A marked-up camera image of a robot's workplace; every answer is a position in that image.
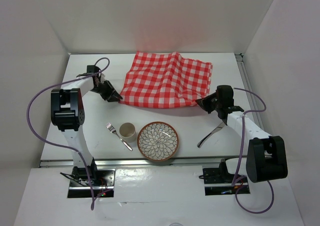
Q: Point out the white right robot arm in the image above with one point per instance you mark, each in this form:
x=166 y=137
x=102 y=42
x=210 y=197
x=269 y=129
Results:
x=262 y=157

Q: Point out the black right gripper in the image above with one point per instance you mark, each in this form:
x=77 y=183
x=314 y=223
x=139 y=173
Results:
x=204 y=102

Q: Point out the floral patterned ceramic bowl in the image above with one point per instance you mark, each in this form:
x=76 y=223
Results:
x=158 y=141

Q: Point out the beige cup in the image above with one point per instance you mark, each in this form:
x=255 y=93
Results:
x=128 y=132

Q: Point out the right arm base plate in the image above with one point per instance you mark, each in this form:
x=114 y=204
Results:
x=219 y=182

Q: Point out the silver table knife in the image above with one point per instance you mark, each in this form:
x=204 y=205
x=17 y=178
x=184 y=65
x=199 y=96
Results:
x=210 y=135

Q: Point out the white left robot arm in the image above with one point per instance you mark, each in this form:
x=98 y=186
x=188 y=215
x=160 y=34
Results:
x=68 y=115

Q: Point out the silver fork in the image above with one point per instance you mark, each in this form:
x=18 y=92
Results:
x=113 y=131

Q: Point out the red white checkered cloth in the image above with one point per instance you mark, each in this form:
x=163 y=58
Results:
x=164 y=81

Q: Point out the aluminium frame rail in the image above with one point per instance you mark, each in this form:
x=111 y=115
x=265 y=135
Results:
x=192 y=124

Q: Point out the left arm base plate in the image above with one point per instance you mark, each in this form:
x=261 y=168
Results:
x=103 y=183

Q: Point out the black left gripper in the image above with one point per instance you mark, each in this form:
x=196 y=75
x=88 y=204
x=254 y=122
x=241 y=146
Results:
x=110 y=88

